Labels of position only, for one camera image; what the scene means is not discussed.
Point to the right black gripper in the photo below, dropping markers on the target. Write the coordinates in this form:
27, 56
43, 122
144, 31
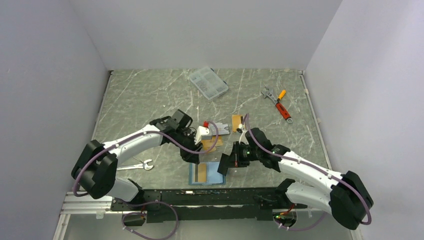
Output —
235, 160

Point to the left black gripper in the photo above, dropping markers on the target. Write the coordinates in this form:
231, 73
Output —
189, 156

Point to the silver credit card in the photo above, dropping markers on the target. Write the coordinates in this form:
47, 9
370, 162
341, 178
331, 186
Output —
222, 129

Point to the orange credit card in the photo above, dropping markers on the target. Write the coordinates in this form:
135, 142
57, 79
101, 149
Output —
236, 120

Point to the blue card holder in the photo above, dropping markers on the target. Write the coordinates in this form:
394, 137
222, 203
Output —
213, 177

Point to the gold credit card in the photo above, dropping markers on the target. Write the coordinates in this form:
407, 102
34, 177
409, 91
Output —
210, 145
200, 173

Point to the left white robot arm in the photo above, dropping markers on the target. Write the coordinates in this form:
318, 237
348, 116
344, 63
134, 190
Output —
96, 168

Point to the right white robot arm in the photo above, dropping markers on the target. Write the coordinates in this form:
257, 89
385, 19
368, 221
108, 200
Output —
342, 195

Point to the silver open-end wrench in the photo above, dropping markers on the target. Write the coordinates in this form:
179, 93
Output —
144, 165

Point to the clear plastic organizer box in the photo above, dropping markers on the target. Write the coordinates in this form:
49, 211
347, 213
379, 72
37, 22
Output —
208, 83

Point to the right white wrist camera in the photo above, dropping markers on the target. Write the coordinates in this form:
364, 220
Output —
242, 130

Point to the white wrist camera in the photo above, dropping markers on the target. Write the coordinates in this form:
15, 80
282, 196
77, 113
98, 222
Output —
201, 134
242, 130

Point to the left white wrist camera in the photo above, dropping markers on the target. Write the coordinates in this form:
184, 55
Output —
201, 134

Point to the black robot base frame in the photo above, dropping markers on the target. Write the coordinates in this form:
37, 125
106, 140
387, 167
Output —
160, 205

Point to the red handled adjustable wrench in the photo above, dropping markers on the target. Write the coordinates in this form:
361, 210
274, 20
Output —
268, 92

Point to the orange handled screwdriver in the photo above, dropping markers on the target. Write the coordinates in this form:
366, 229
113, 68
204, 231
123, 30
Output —
281, 95

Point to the aluminium rail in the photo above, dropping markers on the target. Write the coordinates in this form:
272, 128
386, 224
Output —
73, 205

